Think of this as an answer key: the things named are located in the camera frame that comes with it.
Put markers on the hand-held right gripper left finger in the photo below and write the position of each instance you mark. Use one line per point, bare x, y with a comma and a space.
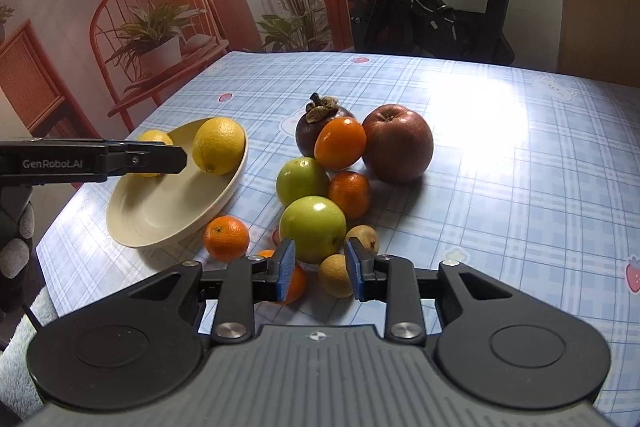
286, 272

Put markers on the grey shaggy rug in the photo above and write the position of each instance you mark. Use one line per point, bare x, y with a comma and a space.
20, 357

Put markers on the blue plaid tablecloth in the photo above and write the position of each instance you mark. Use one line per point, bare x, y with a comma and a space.
500, 207

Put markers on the large green apple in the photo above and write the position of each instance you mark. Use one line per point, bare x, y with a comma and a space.
312, 227

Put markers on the orange tangerine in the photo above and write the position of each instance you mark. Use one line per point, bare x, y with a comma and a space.
226, 238
340, 144
299, 282
350, 196

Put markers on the large yellow lemon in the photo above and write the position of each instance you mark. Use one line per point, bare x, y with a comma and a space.
217, 144

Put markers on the small green apple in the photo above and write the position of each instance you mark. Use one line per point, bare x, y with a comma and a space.
300, 182

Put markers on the small yellow lemon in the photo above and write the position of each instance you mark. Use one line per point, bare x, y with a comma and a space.
155, 138

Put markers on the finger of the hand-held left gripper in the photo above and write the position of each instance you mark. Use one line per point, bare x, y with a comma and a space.
150, 159

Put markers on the dark purple mangosteen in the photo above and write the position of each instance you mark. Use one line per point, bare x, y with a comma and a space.
307, 134

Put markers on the cream plate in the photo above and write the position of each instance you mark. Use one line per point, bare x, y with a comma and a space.
165, 207

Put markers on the red apple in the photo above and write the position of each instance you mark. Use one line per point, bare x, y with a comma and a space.
397, 144

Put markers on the person's left hand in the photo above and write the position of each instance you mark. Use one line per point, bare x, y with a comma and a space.
15, 252

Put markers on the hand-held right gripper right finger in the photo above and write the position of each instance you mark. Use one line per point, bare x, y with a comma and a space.
356, 272

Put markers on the small brown longan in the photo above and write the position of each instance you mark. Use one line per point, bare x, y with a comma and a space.
335, 277

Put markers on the brown kiwi behind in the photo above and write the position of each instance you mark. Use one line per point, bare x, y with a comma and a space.
362, 237

